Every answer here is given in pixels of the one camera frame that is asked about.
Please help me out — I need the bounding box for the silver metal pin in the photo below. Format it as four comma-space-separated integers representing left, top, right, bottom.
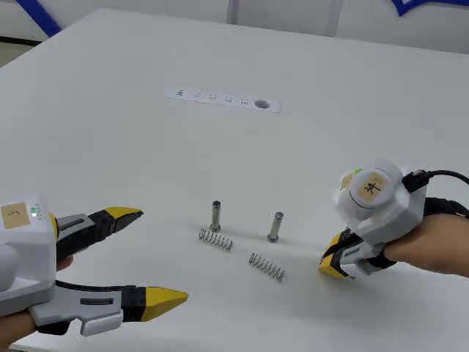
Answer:
209, 199, 223, 232
267, 210, 285, 243

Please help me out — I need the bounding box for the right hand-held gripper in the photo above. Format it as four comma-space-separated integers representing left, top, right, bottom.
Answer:
317, 158, 428, 282

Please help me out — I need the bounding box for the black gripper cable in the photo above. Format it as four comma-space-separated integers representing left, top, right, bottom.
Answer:
402, 168, 469, 194

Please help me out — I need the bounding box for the person's right hand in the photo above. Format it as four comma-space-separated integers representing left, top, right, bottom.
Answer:
366, 197, 469, 279

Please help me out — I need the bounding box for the person's left hand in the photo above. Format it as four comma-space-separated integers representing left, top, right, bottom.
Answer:
0, 254, 75, 352

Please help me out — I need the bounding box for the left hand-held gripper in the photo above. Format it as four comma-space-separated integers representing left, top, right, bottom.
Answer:
0, 194, 190, 337

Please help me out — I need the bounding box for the silver coil spring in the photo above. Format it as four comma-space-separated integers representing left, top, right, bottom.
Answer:
198, 227, 235, 253
248, 252, 288, 284

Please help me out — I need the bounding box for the white recessed power strip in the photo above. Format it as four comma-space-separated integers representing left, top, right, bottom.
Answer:
164, 86, 283, 114

